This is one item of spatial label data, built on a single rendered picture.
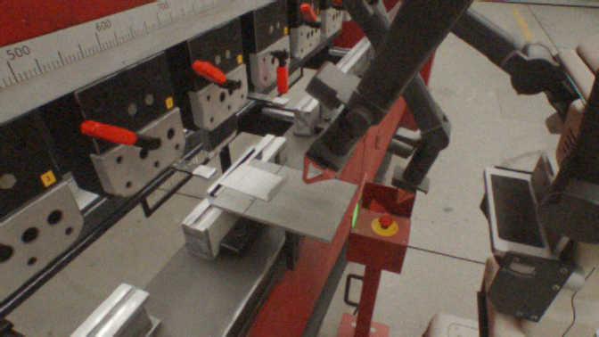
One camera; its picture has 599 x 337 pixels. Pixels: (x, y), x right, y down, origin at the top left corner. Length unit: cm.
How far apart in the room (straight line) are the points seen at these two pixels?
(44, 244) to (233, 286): 40
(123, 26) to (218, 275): 51
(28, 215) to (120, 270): 167
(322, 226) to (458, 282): 138
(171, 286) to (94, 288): 131
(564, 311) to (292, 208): 54
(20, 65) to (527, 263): 73
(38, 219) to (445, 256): 190
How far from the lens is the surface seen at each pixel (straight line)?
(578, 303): 89
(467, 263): 213
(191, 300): 80
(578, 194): 47
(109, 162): 52
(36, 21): 46
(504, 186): 86
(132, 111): 54
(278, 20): 86
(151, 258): 213
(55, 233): 51
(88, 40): 49
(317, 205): 77
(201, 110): 65
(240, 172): 86
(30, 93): 46
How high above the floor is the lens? 151
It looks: 37 degrees down
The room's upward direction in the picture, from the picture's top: straight up
